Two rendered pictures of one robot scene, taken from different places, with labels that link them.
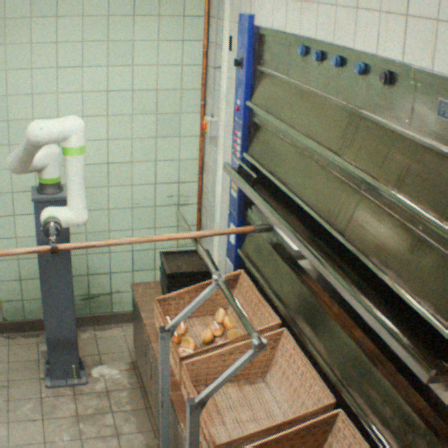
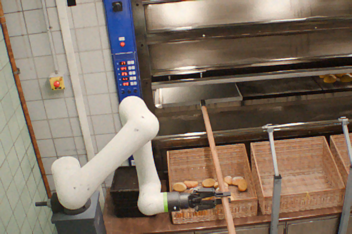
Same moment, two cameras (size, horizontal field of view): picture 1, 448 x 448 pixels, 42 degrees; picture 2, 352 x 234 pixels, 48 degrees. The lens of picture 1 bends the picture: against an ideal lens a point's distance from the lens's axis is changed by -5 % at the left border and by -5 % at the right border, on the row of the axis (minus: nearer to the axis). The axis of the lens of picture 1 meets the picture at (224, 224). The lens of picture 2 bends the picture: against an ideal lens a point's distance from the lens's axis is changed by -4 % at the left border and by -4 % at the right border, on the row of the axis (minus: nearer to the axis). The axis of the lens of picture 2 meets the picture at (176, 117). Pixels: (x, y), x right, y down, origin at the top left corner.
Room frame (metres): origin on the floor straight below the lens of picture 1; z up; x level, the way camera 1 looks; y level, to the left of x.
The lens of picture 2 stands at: (2.04, 2.21, 2.40)
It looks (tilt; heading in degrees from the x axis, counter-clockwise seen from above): 28 degrees down; 288
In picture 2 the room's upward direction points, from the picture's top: 5 degrees counter-clockwise
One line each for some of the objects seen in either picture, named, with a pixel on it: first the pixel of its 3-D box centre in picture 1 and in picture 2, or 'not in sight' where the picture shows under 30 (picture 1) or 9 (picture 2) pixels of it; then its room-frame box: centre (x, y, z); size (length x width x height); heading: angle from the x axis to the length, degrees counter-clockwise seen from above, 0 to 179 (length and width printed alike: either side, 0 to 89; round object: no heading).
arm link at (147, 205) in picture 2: (53, 219); (152, 202); (2.65, 0.82, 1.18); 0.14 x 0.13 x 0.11; 17
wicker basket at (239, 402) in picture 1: (252, 395); (295, 173); (2.00, -0.15, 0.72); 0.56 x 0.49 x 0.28; 17
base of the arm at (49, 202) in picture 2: (49, 182); (62, 200); (3.05, 0.95, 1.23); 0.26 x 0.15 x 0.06; 18
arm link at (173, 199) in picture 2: (53, 227); (174, 201); (2.56, 0.79, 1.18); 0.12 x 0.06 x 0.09; 107
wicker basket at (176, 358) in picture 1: (213, 322); (210, 182); (2.56, 0.03, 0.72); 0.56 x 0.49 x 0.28; 18
